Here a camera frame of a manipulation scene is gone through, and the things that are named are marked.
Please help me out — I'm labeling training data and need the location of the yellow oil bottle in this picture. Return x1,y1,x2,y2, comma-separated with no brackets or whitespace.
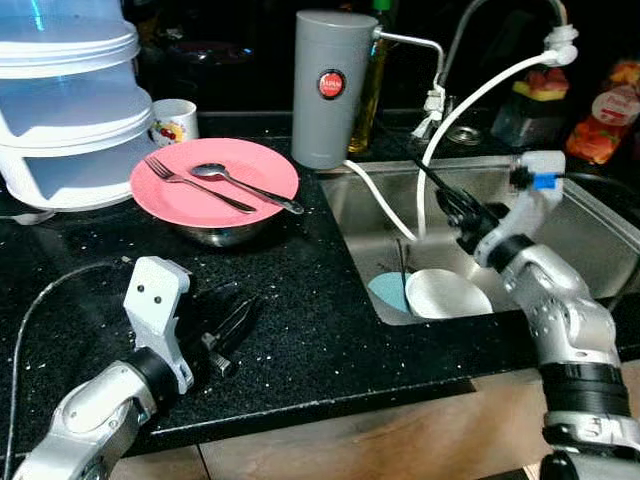
348,0,393,154

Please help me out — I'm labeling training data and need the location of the stainless steel sink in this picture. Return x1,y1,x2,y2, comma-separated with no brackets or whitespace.
318,153,640,327

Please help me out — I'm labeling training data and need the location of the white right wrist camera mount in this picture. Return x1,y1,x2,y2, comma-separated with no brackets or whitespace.
475,150,568,266

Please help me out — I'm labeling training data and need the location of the grey water filter canister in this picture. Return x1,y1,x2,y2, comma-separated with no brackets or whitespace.
292,10,446,170

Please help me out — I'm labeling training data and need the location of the thick white hose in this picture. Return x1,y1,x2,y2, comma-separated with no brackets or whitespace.
416,25,579,239

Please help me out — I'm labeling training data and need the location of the light blue plate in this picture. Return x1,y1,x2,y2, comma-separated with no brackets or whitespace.
367,270,413,315

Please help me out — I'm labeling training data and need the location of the stainless steel bowl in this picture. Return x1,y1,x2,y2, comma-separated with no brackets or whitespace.
165,210,284,248

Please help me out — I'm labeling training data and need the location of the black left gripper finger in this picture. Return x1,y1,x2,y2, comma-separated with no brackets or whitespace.
226,300,265,353
214,293,261,336

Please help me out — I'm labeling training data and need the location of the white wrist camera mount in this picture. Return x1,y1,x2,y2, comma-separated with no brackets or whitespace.
475,150,568,266
124,257,193,393

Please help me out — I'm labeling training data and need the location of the white plate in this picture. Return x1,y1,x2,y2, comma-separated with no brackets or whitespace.
405,268,494,320

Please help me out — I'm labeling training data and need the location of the orange soap pump bottle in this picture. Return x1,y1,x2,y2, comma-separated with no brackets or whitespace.
565,58,640,166

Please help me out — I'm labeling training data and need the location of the thin white hose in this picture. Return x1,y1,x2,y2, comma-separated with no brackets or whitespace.
343,158,419,241

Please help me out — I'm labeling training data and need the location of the metal fork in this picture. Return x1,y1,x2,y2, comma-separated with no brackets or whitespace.
145,155,258,214

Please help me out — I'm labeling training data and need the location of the pink plate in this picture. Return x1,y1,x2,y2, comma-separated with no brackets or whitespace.
130,138,300,228

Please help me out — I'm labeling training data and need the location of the white printed mug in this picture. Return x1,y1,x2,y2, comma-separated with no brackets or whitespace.
150,98,199,147

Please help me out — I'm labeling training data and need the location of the wooden cabinet front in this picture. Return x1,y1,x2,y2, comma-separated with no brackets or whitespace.
110,358,640,480

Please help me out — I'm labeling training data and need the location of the round metal countertop ring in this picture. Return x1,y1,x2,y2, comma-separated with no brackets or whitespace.
447,125,484,147

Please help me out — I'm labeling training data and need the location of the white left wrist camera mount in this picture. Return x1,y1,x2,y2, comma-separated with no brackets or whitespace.
124,257,193,393

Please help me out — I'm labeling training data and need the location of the white tiered plastic container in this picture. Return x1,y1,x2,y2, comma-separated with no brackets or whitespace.
0,0,153,211

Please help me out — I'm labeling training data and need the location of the metal spoon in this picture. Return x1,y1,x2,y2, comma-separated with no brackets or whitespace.
190,163,305,215

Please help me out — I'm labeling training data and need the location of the metal gooseneck faucet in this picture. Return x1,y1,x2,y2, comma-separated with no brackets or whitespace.
412,0,571,141

